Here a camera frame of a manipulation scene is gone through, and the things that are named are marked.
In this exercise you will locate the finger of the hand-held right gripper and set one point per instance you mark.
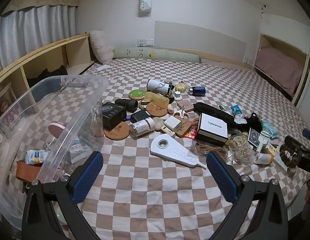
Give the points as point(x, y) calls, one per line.
point(295, 142)

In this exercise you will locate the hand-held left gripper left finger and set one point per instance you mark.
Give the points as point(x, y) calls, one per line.
point(87, 177)

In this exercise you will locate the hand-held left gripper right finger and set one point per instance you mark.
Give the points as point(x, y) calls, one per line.
point(221, 177)

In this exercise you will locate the clear plastic storage bin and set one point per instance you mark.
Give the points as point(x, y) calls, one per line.
point(82, 80)

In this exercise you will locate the yellow tissue pack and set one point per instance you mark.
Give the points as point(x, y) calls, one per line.
point(273, 150)

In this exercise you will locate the teal packet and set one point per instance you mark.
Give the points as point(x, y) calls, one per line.
point(270, 129)

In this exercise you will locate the white plastic packets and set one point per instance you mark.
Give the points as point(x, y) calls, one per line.
point(78, 150)

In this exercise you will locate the coil of brown twine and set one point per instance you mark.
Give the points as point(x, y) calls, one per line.
point(210, 150)

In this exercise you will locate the white watch repair tool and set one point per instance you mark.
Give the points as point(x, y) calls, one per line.
point(263, 138)

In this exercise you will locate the bag of rubber bands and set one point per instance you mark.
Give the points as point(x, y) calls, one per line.
point(241, 150)

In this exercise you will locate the plastic bag roll orange end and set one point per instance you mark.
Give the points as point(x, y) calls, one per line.
point(263, 158)

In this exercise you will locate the blue playing card deck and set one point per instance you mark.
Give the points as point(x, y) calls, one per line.
point(253, 137)

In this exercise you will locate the black feather trim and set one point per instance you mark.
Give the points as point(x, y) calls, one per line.
point(252, 121)

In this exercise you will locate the white and black gift box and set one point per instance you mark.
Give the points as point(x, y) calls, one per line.
point(212, 130)

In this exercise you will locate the red packet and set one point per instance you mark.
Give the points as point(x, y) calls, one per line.
point(192, 134)

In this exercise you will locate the white flat plastic tool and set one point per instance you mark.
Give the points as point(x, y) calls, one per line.
point(175, 152)

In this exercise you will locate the cork coaster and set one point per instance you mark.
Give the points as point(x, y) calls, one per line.
point(117, 131)
point(155, 112)

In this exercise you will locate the blue and white tissue pack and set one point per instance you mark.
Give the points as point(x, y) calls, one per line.
point(34, 156)

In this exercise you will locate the wooden block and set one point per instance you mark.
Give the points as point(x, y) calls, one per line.
point(183, 129)

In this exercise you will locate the brown leather pouch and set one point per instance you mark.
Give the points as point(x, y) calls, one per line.
point(26, 173)

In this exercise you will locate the small teal sachet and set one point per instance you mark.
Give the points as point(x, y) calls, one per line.
point(236, 109)

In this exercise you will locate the checkered bed sheet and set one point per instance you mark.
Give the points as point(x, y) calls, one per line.
point(155, 205)

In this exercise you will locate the white charger plug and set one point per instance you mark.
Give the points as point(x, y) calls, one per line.
point(173, 123)

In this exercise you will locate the glass jar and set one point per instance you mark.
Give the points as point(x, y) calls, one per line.
point(142, 127)

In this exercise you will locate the small white scissors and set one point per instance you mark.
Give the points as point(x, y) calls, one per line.
point(181, 114)

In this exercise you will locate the pink mattress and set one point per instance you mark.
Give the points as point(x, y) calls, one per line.
point(277, 65)

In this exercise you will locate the black charger block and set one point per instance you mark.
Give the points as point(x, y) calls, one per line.
point(141, 116)

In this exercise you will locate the blue can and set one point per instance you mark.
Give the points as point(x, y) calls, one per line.
point(198, 90)

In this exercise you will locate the green round coaster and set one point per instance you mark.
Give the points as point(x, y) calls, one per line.
point(137, 95)

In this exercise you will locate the yellow round container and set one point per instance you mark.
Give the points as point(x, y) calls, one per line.
point(180, 87)

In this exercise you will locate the yellow glasses case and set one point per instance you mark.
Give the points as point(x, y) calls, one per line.
point(157, 101)

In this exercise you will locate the dark clothing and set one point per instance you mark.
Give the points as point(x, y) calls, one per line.
point(52, 73)

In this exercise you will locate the white and black bottle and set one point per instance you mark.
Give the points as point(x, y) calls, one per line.
point(157, 86)

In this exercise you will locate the framed picture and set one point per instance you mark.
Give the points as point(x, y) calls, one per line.
point(4, 102)

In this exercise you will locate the wooden shelf unit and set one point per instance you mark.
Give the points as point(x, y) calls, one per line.
point(69, 52)

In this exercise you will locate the fluffy white pillow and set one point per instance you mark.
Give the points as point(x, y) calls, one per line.
point(101, 46)

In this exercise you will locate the long green bolster pillow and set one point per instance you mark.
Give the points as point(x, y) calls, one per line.
point(170, 55)

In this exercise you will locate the grey curtain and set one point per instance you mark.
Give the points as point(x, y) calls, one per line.
point(32, 30)

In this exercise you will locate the black camera lens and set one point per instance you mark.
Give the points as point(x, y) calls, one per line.
point(126, 104)

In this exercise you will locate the white wall socket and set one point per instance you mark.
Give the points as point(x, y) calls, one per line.
point(145, 43)

